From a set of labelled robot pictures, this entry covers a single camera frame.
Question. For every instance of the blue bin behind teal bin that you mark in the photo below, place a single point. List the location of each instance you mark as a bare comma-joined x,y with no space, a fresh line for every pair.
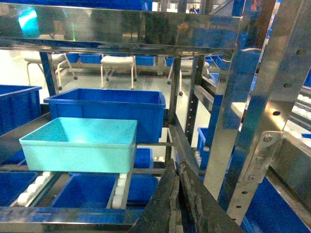
147,107

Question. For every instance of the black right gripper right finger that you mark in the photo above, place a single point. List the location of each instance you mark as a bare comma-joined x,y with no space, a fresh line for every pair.
200,211

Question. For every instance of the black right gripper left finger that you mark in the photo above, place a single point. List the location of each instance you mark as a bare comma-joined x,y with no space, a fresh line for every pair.
160,214

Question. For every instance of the blue bin lower shelf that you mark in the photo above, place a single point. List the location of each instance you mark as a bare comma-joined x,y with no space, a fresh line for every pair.
93,191

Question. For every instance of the blue bin far left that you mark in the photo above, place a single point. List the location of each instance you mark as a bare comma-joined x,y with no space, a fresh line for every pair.
19,105

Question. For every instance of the light teal plastic bin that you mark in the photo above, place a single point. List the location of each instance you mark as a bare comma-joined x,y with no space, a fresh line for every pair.
81,145

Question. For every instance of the stainless steel shelf front rail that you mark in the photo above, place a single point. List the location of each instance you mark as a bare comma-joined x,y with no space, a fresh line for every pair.
49,28

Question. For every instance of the white stool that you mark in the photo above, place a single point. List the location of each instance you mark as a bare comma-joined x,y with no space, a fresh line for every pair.
118,62

